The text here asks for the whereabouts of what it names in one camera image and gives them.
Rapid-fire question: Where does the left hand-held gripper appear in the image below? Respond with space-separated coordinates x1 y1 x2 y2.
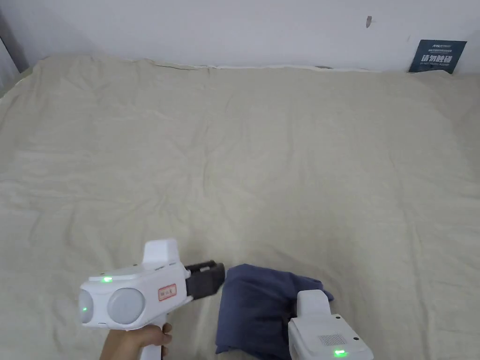
78 238 226 360

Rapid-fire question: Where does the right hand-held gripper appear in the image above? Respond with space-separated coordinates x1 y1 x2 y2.
287 290 375 360

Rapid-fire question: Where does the person's left hand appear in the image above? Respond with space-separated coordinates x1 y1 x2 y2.
98 322 173 360

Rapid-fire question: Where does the dark blue sign card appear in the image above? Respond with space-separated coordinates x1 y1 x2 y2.
408 39 468 74

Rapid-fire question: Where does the dark blue garment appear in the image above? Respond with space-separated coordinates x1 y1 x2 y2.
215 263 335 360

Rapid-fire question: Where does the bed with beige sheet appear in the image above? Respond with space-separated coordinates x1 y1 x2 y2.
0 55 480 360

